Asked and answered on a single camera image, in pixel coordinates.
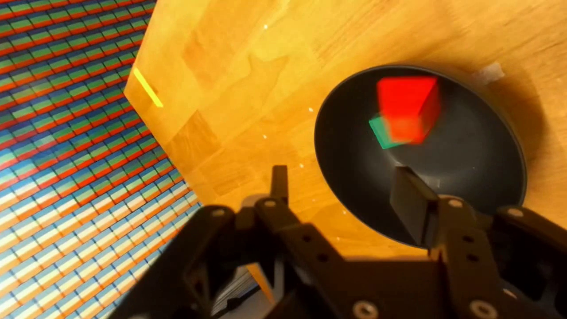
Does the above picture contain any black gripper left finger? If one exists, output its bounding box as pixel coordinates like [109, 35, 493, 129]
[111, 164, 350, 319]

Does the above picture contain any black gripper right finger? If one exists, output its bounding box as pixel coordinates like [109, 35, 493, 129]
[390, 166, 567, 319]

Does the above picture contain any green block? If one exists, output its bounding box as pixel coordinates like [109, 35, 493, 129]
[369, 116, 399, 148]

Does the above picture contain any orange block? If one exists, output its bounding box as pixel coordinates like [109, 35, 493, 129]
[376, 75, 442, 143]

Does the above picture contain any black bowl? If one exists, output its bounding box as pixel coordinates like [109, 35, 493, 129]
[314, 63, 529, 244]

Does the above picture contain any yellow tape strip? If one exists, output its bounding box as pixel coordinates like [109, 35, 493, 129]
[134, 66, 165, 107]

